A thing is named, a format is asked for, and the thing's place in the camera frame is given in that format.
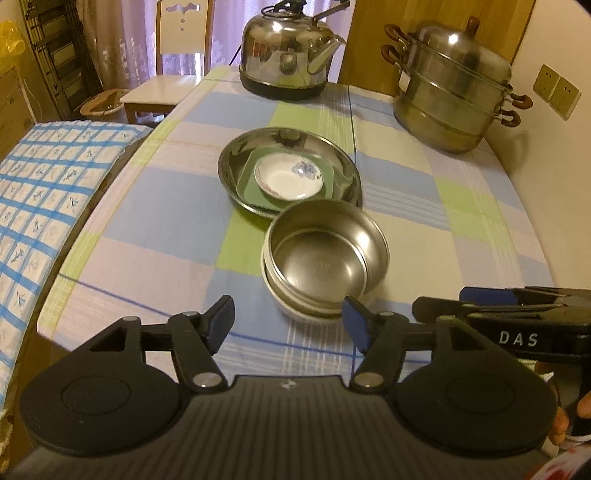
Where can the cardboard box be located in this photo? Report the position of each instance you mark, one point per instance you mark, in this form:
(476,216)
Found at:
(14,106)

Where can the stainless steel bowl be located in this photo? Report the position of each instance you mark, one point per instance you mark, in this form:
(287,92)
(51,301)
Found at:
(323,263)

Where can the woven basket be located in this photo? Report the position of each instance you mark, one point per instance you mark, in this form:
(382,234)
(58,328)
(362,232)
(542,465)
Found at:
(99,104)

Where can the sheer purple curtain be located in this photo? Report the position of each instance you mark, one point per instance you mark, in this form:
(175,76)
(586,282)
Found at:
(231,27)

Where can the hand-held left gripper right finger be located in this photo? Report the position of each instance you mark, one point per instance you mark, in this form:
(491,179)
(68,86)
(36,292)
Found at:
(355,323)

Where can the dark metal rack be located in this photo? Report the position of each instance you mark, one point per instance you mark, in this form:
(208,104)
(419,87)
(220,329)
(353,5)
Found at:
(60,50)

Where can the cream wooden chair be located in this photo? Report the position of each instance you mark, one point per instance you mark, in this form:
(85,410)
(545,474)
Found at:
(161,87)

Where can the round stainless steel plate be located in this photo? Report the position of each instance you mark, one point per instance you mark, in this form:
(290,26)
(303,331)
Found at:
(233,161)

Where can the cream ceramic bowl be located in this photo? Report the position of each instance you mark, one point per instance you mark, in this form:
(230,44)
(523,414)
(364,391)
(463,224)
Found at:
(295,315)

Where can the plaid tablecloth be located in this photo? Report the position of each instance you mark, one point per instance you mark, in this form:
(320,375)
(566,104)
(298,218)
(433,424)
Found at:
(161,221)

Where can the stainless steel steamer pot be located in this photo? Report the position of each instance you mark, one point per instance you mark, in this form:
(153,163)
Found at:
(452,92)

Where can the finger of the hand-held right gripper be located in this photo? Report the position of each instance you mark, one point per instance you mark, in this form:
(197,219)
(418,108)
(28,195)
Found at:
(485,295)
(438,308)

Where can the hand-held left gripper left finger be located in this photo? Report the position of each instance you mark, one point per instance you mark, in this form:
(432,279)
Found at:
(219,321)

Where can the gold wall socket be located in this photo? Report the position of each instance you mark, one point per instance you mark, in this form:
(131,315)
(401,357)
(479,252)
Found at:
(567,98)
(545,82)

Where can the person's right hand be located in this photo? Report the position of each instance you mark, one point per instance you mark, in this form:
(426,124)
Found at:
(558,420)

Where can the floral white saucer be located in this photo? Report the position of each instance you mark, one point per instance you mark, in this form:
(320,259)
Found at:
(286,177)

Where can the green square plate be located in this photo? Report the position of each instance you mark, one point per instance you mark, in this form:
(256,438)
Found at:
(247,189)

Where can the yellow plastic bag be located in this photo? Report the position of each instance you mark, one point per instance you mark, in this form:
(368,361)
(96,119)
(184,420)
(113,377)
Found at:
(10,46)

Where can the blue checked cloth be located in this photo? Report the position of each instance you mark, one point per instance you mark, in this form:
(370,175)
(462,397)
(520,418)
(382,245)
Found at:
(41,184)

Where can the stainless steel kettle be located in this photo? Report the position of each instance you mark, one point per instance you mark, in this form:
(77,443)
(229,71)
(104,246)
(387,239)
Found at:
(281,55)

